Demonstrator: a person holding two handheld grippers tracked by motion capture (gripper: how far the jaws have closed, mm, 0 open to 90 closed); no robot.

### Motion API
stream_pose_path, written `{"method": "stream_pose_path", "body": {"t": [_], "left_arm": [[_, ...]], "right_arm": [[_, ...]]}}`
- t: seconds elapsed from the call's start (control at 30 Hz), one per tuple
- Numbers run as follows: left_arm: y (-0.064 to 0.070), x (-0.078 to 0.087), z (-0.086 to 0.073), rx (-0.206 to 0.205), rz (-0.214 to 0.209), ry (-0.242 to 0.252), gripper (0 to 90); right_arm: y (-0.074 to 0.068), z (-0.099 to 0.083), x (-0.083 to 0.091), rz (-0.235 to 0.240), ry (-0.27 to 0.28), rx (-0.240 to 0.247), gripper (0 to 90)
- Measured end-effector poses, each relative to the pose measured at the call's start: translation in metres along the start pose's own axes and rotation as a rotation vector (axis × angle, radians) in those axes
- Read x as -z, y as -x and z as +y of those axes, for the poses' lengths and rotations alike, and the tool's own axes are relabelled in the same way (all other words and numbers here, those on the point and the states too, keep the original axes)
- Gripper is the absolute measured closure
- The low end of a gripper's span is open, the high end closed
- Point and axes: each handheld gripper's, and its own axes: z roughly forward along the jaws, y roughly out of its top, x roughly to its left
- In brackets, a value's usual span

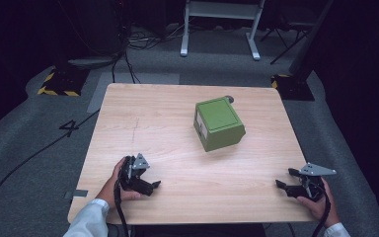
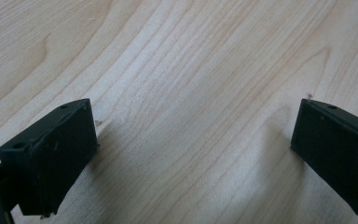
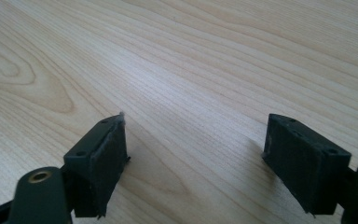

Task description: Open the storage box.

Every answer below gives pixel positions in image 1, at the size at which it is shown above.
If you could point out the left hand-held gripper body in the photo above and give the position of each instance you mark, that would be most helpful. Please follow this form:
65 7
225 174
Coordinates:
135 171

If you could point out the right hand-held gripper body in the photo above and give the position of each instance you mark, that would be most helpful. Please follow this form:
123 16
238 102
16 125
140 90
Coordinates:
311 184

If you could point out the green box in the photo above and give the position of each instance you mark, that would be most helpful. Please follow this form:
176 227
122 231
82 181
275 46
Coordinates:
217 123

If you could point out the person's right hand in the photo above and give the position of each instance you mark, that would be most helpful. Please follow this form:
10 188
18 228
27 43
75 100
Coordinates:
319 207

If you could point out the person's left hand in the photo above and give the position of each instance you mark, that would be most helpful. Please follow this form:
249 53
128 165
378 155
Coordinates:
110 191

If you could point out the grey tape piece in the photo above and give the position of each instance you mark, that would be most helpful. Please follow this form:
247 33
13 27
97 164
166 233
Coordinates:
80 193

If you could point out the black base with hazard tape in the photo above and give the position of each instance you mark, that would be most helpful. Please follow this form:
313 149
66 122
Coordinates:
292 87
62 84

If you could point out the small dark round knob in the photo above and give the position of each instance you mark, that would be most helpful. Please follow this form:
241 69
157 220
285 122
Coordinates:
229 98

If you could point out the black folding stand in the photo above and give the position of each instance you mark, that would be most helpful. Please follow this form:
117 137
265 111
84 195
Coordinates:
288 36

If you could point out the grey slanted metal post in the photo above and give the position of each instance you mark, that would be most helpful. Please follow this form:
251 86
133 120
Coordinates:
311 36

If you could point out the white metal desk frame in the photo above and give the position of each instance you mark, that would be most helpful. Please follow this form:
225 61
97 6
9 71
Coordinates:
222 11

